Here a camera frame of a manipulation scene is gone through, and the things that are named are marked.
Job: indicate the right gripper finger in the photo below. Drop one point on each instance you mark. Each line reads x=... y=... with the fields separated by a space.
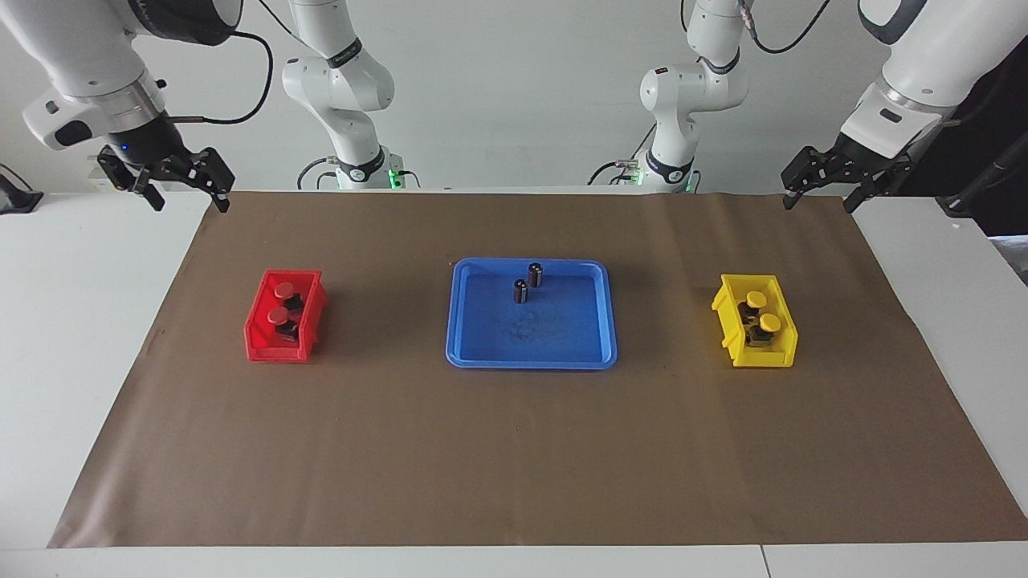
x=140 y=183
x=213 y=172

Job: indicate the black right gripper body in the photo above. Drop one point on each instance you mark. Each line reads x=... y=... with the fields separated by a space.
x=152 y=140

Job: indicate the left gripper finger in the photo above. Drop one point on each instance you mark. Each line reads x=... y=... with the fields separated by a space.
x=875 y=186
x=811 y=167

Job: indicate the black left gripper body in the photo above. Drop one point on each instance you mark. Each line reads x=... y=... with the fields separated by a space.
x=867 y=163

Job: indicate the red push button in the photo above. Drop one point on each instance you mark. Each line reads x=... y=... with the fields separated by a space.
x=278 y=314
x=283 y=288

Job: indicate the yellow push button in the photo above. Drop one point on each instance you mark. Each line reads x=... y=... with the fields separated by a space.
x=756 y=299
x=770 y=323

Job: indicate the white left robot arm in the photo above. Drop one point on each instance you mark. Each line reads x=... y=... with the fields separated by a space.
x=932 y=56

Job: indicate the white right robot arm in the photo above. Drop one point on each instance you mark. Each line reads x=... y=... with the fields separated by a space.
x=72 y=48

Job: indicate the blue plastic tray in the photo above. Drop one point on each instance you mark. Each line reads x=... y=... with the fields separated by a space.
x=554 y=337

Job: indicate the black stand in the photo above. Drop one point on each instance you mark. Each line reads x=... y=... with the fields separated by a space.
x=960 y=205

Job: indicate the green-lit base connector box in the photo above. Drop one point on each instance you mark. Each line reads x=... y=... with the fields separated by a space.
x=633 y=171
x=393 y=172

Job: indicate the red plastic bin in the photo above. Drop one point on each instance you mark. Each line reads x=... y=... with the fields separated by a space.
x=265 y=351

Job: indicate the yellow plastic bin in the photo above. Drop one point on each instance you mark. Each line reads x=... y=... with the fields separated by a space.
x=763 y=358

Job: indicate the black cylindrical capacitor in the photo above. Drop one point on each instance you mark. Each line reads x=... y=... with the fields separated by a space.
x=520 y=291
x=535 y=274

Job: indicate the brown paper table mat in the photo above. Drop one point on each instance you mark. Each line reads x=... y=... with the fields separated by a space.
x=514 y=449

